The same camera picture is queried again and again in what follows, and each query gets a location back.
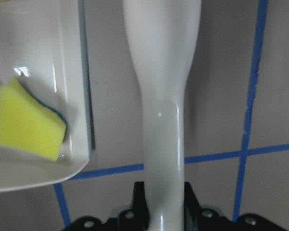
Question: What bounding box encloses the white hand brush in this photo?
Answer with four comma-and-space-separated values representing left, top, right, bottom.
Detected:
123, 0, 202, 231

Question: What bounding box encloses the yellow green sponge piece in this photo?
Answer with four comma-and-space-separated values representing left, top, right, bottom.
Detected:
0, 77, 67, 161

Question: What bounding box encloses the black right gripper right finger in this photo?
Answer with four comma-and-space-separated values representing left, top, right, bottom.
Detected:
184, 182, 220, 231

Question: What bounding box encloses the white plastic dustpan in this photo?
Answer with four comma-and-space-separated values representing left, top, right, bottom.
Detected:
0, 0, 92, 193

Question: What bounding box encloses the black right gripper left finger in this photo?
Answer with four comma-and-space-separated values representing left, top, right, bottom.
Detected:
118, 181, 150, 231

